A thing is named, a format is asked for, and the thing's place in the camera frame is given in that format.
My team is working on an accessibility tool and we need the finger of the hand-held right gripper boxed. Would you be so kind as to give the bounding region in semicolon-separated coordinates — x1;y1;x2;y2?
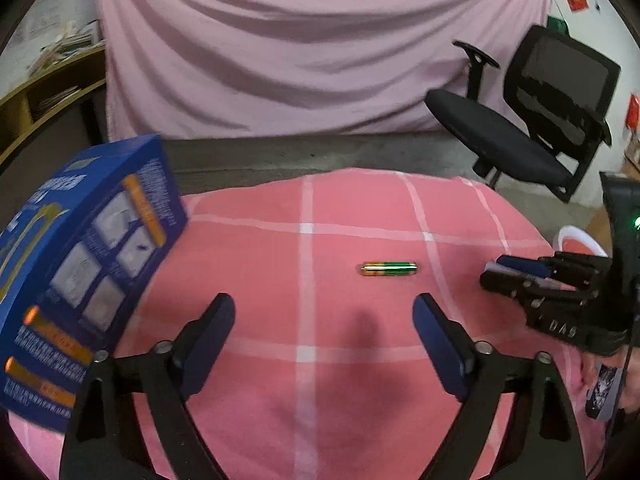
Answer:
480;270;601;311
495;251;610;281

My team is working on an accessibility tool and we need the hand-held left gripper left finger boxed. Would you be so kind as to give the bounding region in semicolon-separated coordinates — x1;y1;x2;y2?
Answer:
59;292;237;480

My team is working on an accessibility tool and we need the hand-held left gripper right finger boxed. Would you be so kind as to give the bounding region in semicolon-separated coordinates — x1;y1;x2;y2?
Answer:
411;293;586;480

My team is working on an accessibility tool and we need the white rimmed red bowl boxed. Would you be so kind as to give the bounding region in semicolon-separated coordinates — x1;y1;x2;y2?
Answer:
557;226;608;259

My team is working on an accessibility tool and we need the green battery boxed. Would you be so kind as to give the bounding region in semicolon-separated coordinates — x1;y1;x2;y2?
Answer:
360;261;418;278

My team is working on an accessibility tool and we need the blue printed cardboard box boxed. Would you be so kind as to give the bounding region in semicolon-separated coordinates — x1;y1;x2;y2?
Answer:
0;133;190;433

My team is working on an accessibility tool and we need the pink checked tablecloth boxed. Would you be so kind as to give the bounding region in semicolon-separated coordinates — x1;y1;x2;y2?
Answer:
7;169;616;480

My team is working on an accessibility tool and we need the black office chair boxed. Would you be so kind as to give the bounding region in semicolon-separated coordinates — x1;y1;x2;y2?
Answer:
425;25;622;204

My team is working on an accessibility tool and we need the wooden shelf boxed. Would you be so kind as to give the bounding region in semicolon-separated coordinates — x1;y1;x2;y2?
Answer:
0;42;108;171

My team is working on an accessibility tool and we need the pink curtain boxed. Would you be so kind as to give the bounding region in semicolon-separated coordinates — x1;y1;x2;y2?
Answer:
96;0;553;141

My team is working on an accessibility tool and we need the stack of papers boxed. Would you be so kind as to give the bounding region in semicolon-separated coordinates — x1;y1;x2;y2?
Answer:
27;20;103;73

